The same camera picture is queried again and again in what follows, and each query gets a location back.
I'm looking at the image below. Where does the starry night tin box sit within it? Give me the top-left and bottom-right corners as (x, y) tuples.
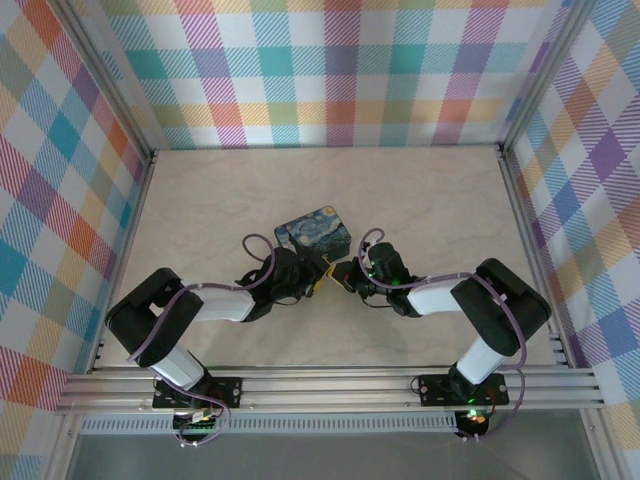
(273, 203), (354, 264)

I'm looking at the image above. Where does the grey metal shelf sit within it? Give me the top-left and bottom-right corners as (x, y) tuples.
(64, 430), (601, 480)

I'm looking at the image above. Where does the long aluminium frame rail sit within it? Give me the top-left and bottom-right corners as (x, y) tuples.
(54, 364), (607, 415)

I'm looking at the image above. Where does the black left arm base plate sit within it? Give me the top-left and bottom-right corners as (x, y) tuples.
(152, 375), (244, 409)

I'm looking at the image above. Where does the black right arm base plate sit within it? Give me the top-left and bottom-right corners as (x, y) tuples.
(418, 373), (510, 407)

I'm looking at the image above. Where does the grey slotted cable duct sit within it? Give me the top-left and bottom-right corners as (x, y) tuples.
(79, 417), (459, 434)

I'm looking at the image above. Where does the aluminium side rail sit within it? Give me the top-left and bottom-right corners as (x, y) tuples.
(87, 149), (157, 374)
(497, 143), (574, 371)

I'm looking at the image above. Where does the aluminium frame post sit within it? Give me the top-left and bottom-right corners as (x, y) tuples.
(582, 407), (609, 480)
(47, 412), (84, 480)
(498, 0), (597, 154)
(59, 0), (157, 159)

